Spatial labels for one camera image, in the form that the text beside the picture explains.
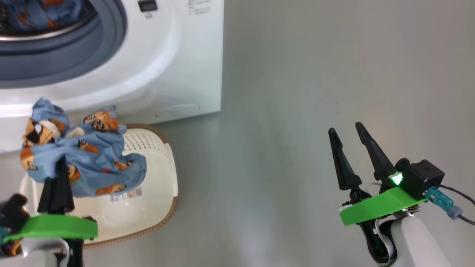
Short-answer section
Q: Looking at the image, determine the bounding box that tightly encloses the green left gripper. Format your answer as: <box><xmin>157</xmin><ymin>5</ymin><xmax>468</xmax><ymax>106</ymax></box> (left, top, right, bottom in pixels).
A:
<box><xmin>2</xmin><ymin>156</ymin><xmax>99</xmax><ymax>243</ymax></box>

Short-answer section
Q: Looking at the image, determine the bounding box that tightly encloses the black cable teal connector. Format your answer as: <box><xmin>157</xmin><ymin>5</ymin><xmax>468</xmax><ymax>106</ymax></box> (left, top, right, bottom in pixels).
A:
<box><xmin>425</xmin><ymin>184</ymin><xmax>475</xmax><ymax>225</ymax></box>

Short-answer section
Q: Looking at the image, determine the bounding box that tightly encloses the white basket label sticker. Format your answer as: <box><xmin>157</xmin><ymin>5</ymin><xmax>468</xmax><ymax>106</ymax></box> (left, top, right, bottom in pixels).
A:
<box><xmin>109</xmin><ymin>187</ymin><xmax>143</xmax><ymax>203</ymax></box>

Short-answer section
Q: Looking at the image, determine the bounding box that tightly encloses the blue bear print garment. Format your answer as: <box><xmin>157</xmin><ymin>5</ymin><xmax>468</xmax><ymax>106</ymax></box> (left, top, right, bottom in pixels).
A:
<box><xmin>20</xmin><ymin>97</ymin><xmax>147</xmax><ymax>198</ymax></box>
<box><xmin>0</xmin><ymin>0</ymin><xmax>88</xmax><ymax>34</ymax></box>

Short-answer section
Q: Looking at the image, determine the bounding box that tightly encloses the white washing machine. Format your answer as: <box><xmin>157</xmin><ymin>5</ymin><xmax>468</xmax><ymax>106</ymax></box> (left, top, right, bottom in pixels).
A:
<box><xmin>0</xmin><ymin>0</ymin><xmax>225</xmax><ymax>152</ymax></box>

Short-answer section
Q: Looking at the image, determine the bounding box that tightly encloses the cream perforated laundry basket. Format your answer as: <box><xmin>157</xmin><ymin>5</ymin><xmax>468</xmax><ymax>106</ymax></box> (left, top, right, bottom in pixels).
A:
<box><xmin>19</xmin><ymin>124</ymin><xmax>178</xmax><ymax>249</ymax></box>

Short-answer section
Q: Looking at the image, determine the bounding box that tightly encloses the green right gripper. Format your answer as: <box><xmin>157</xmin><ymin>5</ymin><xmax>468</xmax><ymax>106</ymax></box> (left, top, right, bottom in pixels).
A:
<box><xmin>328</xmin><ymin>122</ymin><xmax>427</xmax><ymax>227</ymax></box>

